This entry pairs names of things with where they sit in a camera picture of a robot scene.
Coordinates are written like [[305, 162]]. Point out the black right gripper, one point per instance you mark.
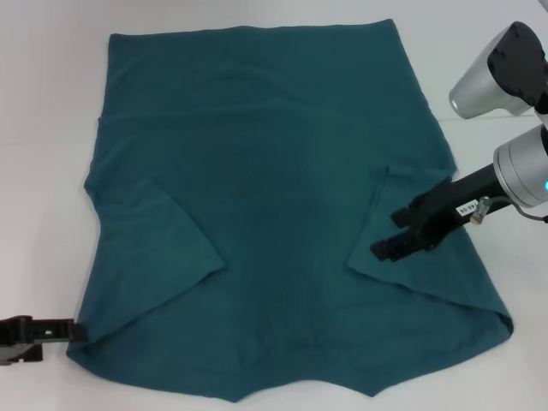
[[471, 188]]

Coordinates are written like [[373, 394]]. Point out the white number label sticker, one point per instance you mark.
[[466, 208]]

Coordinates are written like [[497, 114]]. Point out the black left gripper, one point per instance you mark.
[[15, 331]]

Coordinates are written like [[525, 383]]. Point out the teal blue shirt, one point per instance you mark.
[[274, 171]]

